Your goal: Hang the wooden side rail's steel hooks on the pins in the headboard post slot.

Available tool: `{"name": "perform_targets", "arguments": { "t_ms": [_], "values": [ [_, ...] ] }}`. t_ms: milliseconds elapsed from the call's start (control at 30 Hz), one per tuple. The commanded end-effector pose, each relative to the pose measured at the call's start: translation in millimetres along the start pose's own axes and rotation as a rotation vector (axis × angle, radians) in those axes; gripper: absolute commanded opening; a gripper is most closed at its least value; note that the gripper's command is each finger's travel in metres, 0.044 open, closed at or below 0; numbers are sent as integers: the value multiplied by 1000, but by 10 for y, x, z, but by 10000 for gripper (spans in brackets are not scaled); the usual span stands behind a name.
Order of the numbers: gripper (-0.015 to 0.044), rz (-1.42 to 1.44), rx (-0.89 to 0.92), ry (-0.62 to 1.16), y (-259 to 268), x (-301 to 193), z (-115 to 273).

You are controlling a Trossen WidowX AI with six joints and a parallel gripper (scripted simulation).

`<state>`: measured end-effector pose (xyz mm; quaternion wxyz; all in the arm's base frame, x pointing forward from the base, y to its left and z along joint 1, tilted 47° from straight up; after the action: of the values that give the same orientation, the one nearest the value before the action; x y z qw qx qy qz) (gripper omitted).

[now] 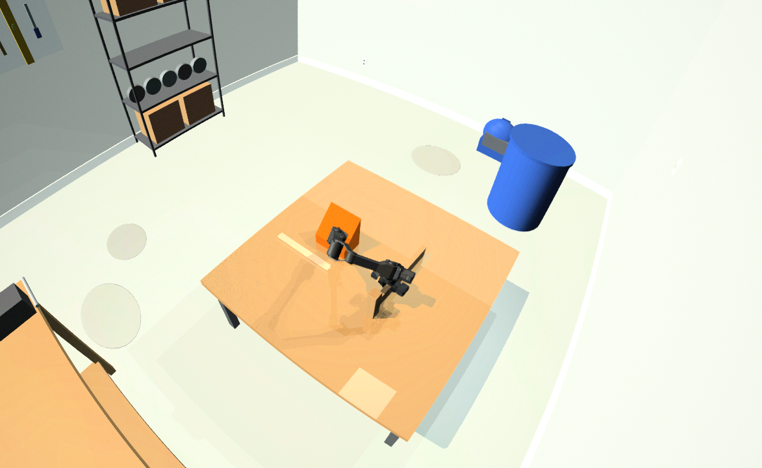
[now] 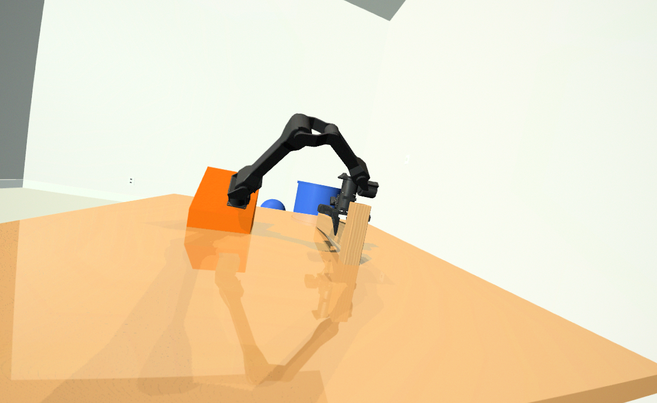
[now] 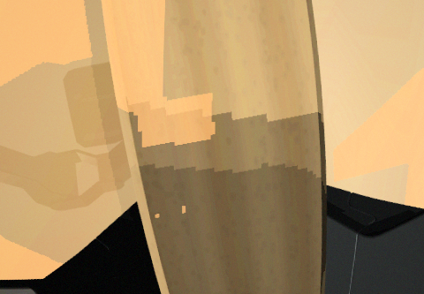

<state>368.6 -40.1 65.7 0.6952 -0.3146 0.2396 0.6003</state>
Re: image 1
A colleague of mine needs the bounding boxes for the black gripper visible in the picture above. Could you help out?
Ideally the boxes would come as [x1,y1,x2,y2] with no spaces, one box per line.
[371,271,409,297]

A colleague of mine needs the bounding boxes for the wooden post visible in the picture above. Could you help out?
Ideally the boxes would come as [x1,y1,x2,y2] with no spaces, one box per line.
[364,287,382,319]

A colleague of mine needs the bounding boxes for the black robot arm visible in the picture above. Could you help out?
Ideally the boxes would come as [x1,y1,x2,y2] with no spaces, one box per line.
[327,226,416,284]

